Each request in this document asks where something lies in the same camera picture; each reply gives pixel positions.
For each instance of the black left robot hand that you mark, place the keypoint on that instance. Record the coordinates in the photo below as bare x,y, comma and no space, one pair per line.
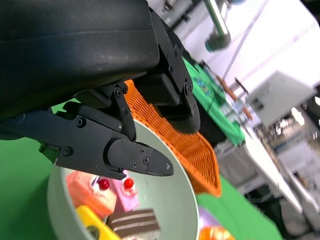
75,50

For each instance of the salmon cake slice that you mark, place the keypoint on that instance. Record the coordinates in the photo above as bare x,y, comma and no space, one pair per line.
90,197

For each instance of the pink cake slice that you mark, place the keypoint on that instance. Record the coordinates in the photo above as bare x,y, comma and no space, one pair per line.
128,200

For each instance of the yellow cake slice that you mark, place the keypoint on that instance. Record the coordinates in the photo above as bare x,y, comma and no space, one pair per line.
90,220

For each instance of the pale grey bowl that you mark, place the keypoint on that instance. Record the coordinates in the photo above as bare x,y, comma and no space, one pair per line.
175,200

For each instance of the chocolate layered cake slice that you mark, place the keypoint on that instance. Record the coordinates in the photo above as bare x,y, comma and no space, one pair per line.
135,222

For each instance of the orange white striped bread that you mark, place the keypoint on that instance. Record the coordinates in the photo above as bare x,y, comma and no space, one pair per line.
215,235

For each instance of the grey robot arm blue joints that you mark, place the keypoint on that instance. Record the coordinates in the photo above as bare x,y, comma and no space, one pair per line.
220,25

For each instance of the orange wicker basket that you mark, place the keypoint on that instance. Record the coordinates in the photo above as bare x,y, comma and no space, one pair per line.
192,155

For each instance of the lilac round plate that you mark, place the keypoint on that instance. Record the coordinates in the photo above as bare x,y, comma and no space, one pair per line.
207,220

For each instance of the green cloth with print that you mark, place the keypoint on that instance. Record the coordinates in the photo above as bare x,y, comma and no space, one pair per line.
212,100

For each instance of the green tablecloth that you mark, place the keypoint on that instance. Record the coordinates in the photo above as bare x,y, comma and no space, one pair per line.
20,187

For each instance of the grey equipment box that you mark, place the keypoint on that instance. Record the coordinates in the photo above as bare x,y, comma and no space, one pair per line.
277,100

